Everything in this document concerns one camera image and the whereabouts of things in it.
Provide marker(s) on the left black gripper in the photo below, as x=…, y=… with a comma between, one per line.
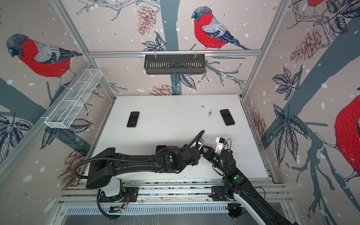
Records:
x=195, y=162

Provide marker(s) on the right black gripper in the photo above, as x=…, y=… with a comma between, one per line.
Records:
x=209, y=153

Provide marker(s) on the black phone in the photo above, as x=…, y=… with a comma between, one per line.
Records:
x=161, y=148
x=133, y=119
x=227, y=117

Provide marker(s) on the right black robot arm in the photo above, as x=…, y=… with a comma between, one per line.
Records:
x=238, y=187

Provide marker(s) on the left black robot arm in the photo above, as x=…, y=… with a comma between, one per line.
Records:
x=108, y=163

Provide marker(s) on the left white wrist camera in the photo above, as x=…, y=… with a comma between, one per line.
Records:
x=199, y=143

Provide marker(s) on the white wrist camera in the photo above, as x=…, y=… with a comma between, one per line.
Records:
x=199, y=143
x=221, y=142

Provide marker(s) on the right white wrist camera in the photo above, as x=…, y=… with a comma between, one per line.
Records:
x=221, y=142

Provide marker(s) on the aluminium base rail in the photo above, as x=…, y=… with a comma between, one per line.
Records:
x=179, y=192

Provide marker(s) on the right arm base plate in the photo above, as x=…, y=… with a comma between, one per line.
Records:
x=225, y=193

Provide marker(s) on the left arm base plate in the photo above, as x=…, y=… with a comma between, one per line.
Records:
x=127, y=195

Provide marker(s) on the black hanging wire basket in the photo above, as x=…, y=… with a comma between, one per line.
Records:
x=174, y=64

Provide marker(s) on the white mesh wall tray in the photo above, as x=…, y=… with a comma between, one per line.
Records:
x=75, y=97

